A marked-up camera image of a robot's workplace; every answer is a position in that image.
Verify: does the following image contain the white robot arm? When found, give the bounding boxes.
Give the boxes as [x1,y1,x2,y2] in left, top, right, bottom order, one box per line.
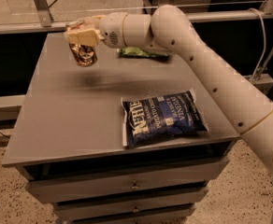
[65,5,273,224]

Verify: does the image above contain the white cable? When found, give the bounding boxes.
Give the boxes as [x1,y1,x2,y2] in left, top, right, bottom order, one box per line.
[248,7,267,77]

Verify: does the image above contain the grey drawer cabinet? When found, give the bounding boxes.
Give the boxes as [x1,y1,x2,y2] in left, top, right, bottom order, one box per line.
[3,34,237,224]

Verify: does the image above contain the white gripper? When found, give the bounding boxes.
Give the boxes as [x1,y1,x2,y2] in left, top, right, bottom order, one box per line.
[64,12,127,49]

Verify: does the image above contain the green chip bag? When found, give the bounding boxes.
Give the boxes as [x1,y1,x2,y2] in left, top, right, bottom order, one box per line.
[117,47,168,59]

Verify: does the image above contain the blue Kettle chip bag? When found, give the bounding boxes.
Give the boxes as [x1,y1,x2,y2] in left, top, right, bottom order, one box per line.
[122,89,208,147]

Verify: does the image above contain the metal railing frame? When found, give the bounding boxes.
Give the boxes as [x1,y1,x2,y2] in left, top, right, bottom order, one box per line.
[0,0,273,34]

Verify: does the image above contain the orange soda can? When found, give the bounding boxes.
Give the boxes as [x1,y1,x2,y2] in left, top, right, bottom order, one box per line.
[65,20,97,67]

